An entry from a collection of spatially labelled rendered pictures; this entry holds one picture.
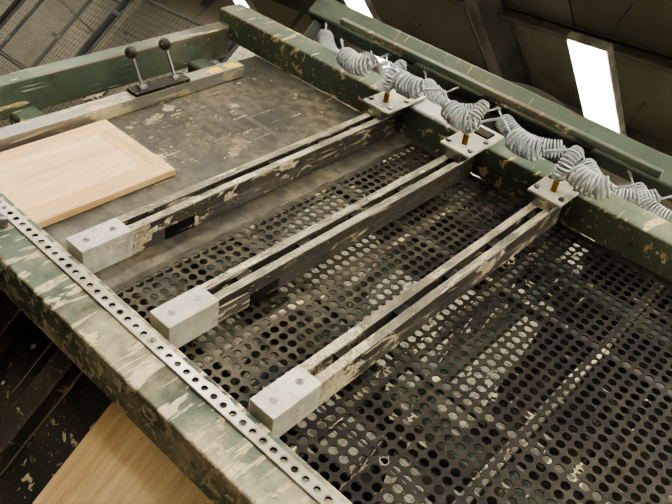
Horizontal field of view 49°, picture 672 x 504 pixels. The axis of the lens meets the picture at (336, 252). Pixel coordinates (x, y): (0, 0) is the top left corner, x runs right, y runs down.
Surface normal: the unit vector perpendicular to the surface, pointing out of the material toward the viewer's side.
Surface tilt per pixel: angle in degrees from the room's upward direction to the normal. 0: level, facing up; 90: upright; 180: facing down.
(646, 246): 141
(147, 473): 90
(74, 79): 90
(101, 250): 90
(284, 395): 51
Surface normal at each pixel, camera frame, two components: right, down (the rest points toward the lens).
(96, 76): 0.73, 0.50
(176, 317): 0.14, -0.77
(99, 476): -0.31, -0.36
